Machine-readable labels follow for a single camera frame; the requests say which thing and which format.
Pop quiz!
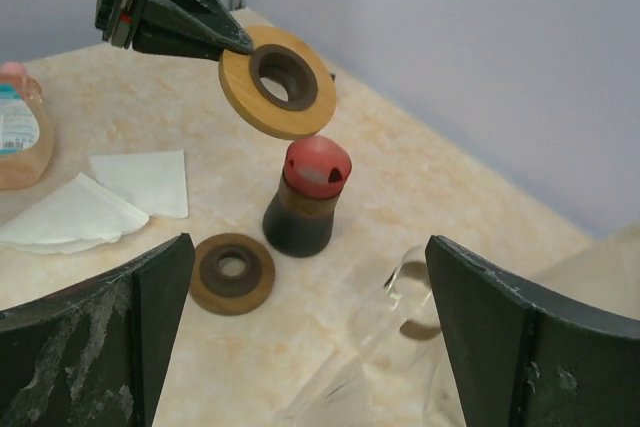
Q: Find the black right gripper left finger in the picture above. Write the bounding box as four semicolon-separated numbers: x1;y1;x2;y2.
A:
1;233;195;426

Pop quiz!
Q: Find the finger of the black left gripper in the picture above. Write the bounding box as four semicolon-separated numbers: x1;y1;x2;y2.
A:
132;0;254;58

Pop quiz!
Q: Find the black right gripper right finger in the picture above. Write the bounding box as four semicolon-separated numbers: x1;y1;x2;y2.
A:
425;236;639;426

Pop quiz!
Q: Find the light wooden dripper ring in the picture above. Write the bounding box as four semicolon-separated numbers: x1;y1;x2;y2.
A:
218;24;338;141

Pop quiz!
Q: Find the white paper coffee filter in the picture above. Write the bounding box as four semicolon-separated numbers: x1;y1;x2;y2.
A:
1;174;149;254
89;150;189;219

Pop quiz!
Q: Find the clear glass beaker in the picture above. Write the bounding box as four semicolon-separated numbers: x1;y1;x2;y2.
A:
272;244;465;426

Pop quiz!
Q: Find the black carafe with red lid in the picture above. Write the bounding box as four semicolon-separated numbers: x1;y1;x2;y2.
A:
262;135;352;258

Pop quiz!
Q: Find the dark wooden dripper ring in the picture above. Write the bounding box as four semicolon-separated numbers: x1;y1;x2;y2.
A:
188;232;277;317

